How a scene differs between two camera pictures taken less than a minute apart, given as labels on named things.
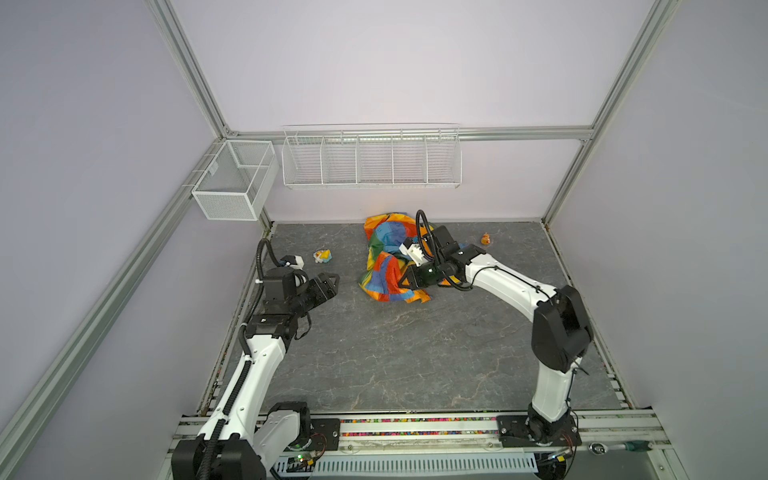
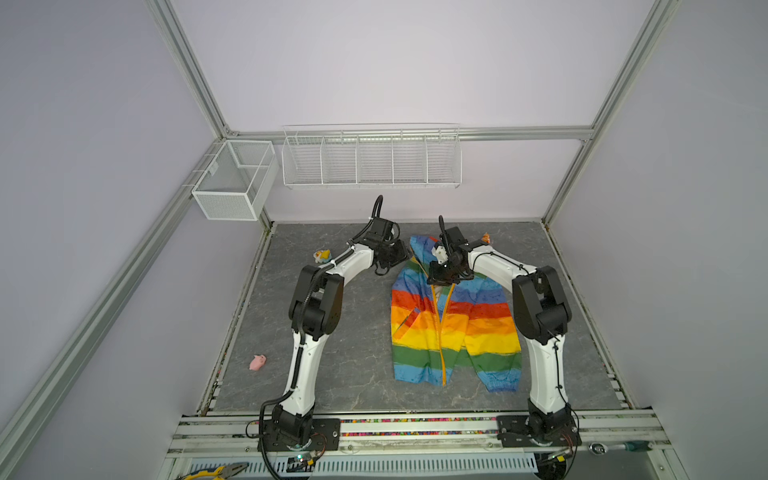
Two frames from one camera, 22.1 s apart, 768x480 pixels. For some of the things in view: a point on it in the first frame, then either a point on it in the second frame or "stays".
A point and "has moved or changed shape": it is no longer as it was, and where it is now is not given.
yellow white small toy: [322, 256] stays
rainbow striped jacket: [387, 264] has moved or changed shape
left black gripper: [329, 291] to [402, 255]
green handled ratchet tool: [597, 448] stays
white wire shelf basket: [372, 159] stays
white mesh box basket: [233, 186] stays
